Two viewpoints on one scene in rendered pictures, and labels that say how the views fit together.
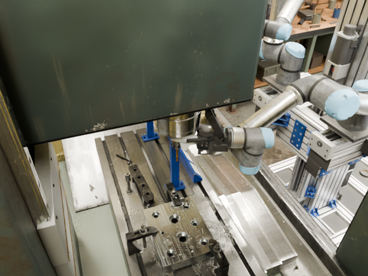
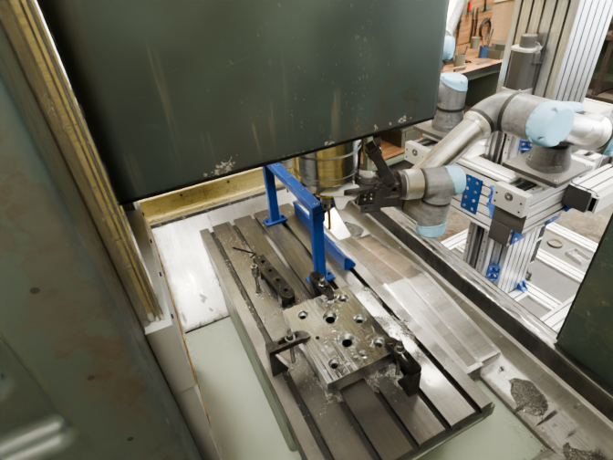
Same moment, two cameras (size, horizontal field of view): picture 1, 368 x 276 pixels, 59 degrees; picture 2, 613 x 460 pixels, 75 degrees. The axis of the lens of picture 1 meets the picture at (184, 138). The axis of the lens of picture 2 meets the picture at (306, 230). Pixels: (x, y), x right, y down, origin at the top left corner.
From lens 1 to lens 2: 0.22 m
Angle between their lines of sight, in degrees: 2
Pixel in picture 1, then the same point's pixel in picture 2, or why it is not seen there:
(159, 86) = (307, 97)
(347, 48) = (528, 66)
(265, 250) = (457, 350)
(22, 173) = (116, 241)
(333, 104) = (539, 123)
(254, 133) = (438, 172)
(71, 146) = (169, 245)
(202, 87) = (368, 98)
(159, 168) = (294, 257)
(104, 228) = (228, 349)
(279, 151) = not seen: hidden behind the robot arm
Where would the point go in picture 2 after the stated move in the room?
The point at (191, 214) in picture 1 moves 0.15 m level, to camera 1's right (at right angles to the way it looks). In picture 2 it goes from (352, 308) to (400, 303)
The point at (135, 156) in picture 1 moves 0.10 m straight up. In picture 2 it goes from (259, 245) to (255, 226)
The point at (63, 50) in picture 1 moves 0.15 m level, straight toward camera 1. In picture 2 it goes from (162, 34) to (185, 53)
